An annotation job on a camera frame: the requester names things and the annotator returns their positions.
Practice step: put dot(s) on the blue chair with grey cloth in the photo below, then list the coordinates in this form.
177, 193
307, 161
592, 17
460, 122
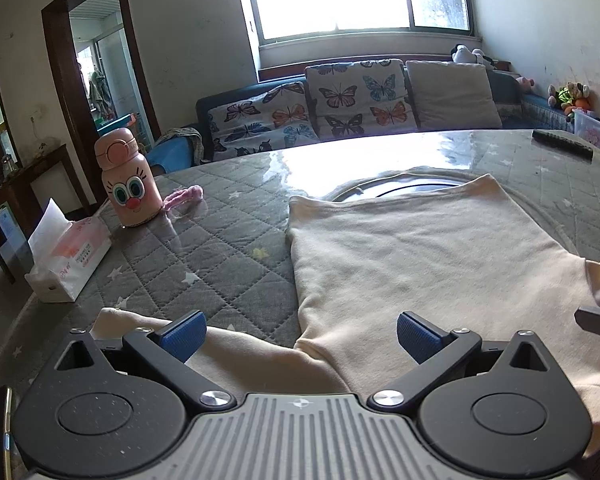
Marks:
175, 152

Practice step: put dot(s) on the dark wooden side table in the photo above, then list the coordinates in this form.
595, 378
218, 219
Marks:
35, 175

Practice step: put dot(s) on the cream sweatshirt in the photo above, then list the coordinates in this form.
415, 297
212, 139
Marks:
420, 260

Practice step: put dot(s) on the plain beige cushion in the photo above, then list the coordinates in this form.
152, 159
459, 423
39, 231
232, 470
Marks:
452, 95

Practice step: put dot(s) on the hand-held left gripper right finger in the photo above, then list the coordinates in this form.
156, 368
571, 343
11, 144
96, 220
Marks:
420, 337

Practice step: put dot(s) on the brown plush bear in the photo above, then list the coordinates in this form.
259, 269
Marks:
570, 96

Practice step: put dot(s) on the dark blue sofa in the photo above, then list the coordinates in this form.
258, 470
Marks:
510, 92

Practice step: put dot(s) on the pink plush pig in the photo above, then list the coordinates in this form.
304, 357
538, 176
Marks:
525, 84

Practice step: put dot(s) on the clear plastic storage box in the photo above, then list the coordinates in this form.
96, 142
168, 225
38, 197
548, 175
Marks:
597, 132

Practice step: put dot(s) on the round black induction cooker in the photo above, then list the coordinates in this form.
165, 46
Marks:
360, 191

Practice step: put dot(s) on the white tissue pack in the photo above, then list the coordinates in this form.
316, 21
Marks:
72, 255

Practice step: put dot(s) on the pink cartoon face bottle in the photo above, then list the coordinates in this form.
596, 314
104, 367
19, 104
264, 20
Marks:
130, 185

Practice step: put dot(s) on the blue cabinet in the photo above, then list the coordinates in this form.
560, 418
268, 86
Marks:
117, 122

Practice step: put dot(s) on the hanging clothes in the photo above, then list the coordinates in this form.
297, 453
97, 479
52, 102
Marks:
99, 90

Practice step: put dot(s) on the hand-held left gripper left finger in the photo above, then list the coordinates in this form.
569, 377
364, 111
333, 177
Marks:
182, 335

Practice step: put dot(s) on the black remote control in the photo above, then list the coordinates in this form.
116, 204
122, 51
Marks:
562, 142

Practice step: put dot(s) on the butterfly print cushion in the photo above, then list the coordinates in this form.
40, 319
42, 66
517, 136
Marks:
260, 120
360, 97

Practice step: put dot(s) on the large window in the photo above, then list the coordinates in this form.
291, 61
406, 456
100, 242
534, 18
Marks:
350, 0

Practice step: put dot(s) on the dark wooden door frame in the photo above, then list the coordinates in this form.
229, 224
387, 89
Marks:
135, 70

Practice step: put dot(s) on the black and white plush toy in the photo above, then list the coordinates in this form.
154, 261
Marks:
461, 54

